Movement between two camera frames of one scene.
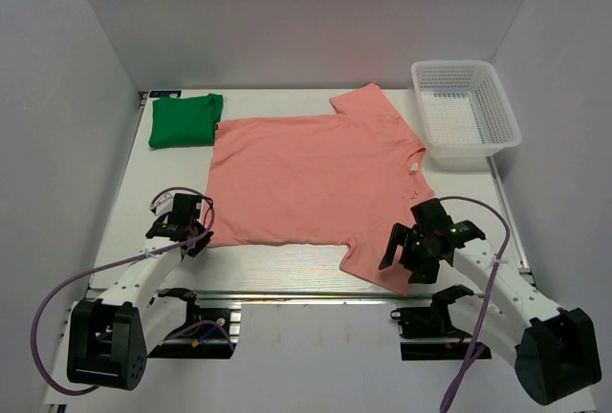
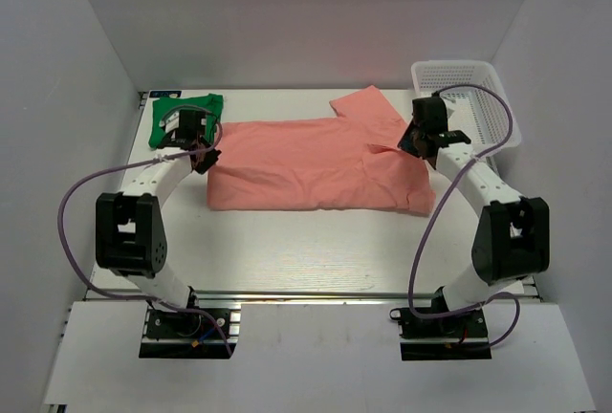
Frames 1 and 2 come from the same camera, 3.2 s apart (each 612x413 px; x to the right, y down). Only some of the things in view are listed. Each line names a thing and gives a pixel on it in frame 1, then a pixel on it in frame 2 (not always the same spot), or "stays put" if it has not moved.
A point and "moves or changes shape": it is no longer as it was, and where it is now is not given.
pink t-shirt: [340, 178] moves or changes shape
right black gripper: [423, 272] → [405, 142]
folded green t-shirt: [182, 121] stays put
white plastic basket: [465, 114] stays put
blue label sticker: [164, 93] stays put
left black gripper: [201, 243] → [211, 159]
